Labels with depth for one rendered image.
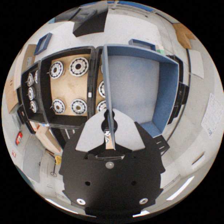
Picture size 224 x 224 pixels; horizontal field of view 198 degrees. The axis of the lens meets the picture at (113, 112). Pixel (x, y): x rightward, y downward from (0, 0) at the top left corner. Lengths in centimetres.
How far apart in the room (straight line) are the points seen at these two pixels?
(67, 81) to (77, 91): 9
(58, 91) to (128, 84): 40
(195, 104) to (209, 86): 103
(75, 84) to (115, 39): 42
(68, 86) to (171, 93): 44
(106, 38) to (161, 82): 49
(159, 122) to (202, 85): 283
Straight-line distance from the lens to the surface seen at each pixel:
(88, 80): 30
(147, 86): 20
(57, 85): 47
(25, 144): 332
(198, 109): 303
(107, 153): 76
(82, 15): 47
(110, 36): 60
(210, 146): 329
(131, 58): 17
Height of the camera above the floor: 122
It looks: 57 degrees down
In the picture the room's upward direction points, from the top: 163 degrees clockwise
